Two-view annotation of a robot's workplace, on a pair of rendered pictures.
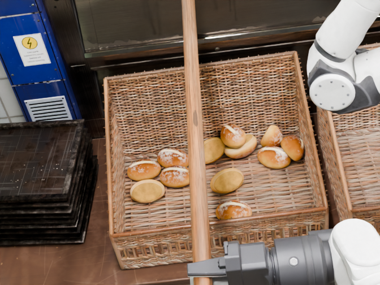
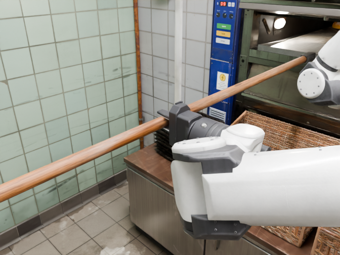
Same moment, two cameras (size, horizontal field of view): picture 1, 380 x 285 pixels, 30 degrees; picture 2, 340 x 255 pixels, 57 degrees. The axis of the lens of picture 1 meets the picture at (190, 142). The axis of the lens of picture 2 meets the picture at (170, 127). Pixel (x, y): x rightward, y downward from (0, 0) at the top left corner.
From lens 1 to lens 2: 75 cm
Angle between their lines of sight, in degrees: 36
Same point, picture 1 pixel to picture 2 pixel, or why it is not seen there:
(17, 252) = (162, 159)
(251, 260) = (185, 115)
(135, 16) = (273, 85)
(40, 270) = (162, 168)
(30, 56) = (220, 84)
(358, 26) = not seen: outside the picture
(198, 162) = (218, 93)
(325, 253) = not seen: hidden behind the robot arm
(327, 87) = (308, 77)
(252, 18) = (333, 110)
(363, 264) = (230, 131)
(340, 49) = (328, 56)
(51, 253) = not seen: hidden behind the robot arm
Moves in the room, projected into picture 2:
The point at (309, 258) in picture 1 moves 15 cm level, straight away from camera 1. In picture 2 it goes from (213, 128) to (255, 111)
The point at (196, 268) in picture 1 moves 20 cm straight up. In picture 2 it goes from (163, 111) to (162, 33)
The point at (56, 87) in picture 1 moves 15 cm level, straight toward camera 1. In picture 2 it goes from (224, 106) to (216, 116)
